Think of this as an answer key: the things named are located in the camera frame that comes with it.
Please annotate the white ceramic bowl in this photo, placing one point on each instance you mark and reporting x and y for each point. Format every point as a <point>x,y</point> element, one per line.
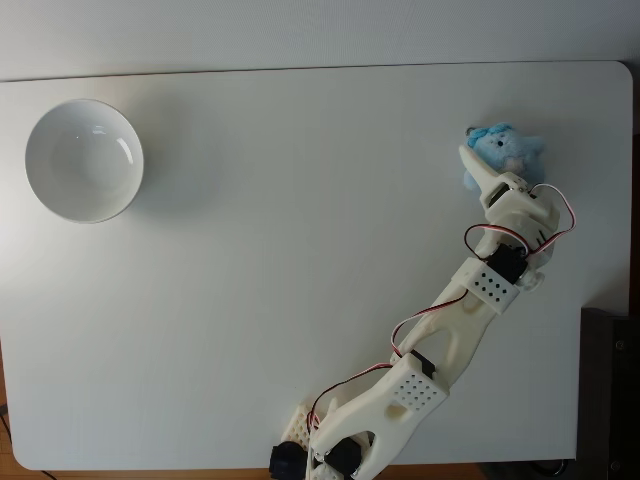
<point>82,160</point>

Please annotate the skyblue plush doll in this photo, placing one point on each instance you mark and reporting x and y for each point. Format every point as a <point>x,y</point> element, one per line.
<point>505,147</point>

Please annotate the dark wooden furniture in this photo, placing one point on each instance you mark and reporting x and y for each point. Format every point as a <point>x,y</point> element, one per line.
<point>612,400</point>

